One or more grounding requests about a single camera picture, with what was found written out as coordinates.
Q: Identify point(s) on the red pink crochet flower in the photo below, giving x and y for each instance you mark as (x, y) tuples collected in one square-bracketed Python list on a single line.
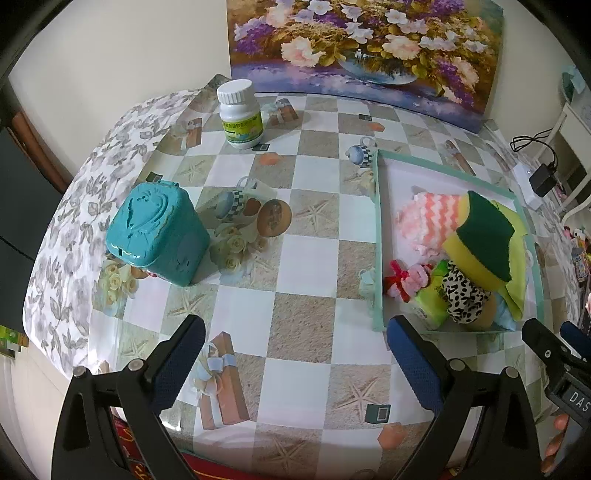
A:
[(406, 279)]

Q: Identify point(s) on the white power strip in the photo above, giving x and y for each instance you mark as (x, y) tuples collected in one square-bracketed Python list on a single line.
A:
[(525, 177)]

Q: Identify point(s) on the white tray with teal rim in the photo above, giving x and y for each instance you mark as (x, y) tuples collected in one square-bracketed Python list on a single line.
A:
[(401, 184)]

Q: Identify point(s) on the red printed cloth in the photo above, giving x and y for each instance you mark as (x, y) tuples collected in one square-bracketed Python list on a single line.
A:
[(124, 438)]

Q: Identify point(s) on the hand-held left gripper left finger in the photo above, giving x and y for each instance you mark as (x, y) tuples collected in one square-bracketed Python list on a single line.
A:
[(178, 364)]

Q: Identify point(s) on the black white leopard scrunchie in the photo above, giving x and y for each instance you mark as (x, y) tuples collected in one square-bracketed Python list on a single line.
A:
[(464, 293)]

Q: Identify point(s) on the pink white plush toy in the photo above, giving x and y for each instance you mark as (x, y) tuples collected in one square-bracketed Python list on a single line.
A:
[(579, 235)]

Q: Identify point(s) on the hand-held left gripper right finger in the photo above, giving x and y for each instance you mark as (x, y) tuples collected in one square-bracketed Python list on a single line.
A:
[(415, 364)]

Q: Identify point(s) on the person's right hand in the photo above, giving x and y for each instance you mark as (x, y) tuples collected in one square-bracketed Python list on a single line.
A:
[(554, 443)]

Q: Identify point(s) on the blue face mask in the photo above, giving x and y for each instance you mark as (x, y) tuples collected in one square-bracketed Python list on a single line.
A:
[(505, 319)]

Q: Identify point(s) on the teal plastic container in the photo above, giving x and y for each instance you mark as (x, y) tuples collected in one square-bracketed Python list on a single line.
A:
[(157, 230)]

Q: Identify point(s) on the white desk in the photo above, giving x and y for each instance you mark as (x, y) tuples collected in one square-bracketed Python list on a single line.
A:
[(570, 124)]

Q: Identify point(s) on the green yellow scouring sponge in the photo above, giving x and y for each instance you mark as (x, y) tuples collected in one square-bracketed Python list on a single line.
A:
[(485, 230)]

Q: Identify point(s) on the pink white striped cloth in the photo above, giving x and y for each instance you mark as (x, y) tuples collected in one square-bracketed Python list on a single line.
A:
[(429, 217)]

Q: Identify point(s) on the dark wooden furniture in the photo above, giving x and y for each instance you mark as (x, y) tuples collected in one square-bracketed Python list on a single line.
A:
[(27, 194)]

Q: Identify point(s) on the black charger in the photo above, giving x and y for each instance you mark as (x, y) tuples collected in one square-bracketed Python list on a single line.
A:
[(542, 180)]

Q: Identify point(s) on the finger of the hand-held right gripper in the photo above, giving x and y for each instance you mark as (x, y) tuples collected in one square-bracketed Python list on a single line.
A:
[(542, 344), (575, 337)]

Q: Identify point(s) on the green printed box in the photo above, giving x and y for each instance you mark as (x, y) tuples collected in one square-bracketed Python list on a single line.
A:
[(9, 341)]

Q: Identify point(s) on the white pill bottle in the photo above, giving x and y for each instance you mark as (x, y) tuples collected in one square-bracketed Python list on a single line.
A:
[(240, 120)]

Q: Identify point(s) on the small white-green tissue pack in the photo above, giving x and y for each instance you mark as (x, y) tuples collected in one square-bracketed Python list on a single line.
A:
[(431, 304)]

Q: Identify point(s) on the floral canvas painting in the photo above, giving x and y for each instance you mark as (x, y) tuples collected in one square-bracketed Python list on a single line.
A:
[(369, 46)]

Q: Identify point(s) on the yellow-green cloth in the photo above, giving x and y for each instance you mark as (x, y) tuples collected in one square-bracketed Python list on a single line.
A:
[(517, 286)]

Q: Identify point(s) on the checkered printed tablecloth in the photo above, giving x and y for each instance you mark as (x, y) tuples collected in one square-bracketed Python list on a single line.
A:
[(314, 286)]

